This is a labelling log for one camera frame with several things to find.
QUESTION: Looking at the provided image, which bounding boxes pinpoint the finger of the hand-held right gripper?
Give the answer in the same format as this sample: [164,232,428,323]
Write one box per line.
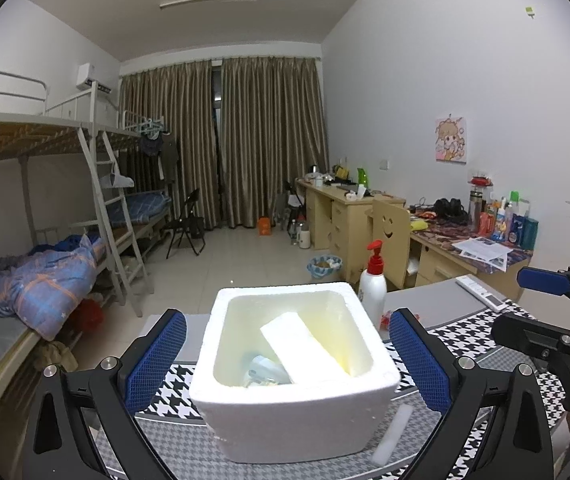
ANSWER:
[516,266,570,321]
[491,311,570,376]

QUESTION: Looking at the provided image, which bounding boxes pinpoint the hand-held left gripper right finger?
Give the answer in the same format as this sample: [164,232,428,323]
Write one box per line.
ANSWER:
[387,307,558,480]

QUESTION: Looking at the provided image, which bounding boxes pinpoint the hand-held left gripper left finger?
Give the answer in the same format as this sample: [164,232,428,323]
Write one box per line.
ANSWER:
[21,308,188,480]

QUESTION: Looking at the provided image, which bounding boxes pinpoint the blue face mask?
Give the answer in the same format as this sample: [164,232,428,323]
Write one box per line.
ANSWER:
[245,355,291,388]

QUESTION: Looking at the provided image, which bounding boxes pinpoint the white foam sheet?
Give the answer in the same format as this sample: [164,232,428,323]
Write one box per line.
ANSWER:
[260,311,361,386]

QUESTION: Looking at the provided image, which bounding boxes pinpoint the white foam box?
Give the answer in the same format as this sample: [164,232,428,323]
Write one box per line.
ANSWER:
[188,281,400,459]

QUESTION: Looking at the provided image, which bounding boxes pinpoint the houndstooth table mat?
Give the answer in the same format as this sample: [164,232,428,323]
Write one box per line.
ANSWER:
[80,305,570,480]

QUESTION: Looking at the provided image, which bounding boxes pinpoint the white remote control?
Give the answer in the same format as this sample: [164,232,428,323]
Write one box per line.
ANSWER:
[455,275,508,311]

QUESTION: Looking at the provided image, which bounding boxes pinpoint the printed papers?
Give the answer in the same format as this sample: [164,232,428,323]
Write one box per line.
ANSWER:
[451,236,514,272]

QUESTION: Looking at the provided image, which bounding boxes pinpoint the group of toiletry bottles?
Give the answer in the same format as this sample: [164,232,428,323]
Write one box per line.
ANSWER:
[467,172,540,250]

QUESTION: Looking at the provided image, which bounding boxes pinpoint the white foam strip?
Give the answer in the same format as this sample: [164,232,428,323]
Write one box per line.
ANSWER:
[372,404,416,463]

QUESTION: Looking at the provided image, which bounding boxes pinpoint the red bag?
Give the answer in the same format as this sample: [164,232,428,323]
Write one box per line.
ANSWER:
[72,299,105,333]

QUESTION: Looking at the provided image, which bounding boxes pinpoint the white lotion pump bottle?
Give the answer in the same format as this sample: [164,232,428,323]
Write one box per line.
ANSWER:
[357,240,388,328]

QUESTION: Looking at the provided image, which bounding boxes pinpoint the beige cloth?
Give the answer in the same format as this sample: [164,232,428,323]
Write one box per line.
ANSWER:
[35,341,78,373]

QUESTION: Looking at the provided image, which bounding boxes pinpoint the wooden desk with patterned cover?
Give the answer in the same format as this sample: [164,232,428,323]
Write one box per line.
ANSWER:
[405,210,533,291]

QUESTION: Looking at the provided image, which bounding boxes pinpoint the wooden chair with smiley cutout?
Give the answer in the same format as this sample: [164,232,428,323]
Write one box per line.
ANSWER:
[365,196,411,293]

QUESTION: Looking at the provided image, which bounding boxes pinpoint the white bunk bed ladder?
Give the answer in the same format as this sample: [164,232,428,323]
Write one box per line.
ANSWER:
[78,125,156,318]

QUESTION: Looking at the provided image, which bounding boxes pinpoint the blue trash bin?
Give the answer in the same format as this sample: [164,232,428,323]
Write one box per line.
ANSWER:
[306,255,343,283]

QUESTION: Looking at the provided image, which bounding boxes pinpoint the black folding chair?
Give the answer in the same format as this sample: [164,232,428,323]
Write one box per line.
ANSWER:
[164,188,206,259]

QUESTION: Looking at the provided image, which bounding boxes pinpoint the blue plaid blanket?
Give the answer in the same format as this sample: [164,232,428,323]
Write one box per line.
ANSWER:
[0,235,108,341]

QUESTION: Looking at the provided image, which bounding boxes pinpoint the white metal bunk bed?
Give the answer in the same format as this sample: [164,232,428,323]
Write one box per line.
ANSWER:
[92,82,173,256]
[0,65,151,441]

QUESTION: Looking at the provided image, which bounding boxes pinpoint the long wooden desk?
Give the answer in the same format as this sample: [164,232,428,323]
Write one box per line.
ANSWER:
[296,178,406,281]

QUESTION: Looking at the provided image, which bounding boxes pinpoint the brown curtain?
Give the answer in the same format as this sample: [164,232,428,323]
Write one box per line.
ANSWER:
[119,60,223,231]
[221,56,330,228]

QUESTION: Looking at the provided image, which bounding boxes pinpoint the hanging dark clothes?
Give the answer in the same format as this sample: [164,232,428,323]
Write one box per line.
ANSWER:
[140,132,180,183]

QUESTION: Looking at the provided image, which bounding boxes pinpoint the white air conditioner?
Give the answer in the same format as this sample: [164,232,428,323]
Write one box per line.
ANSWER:
[76,62,113,93]

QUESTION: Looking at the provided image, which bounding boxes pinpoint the ceiling tube light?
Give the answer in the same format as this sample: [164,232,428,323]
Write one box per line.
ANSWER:
[159,0,260,10]

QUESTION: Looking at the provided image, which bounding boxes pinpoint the cartoon wall poster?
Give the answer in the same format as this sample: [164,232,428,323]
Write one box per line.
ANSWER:
[435,115,468,165]

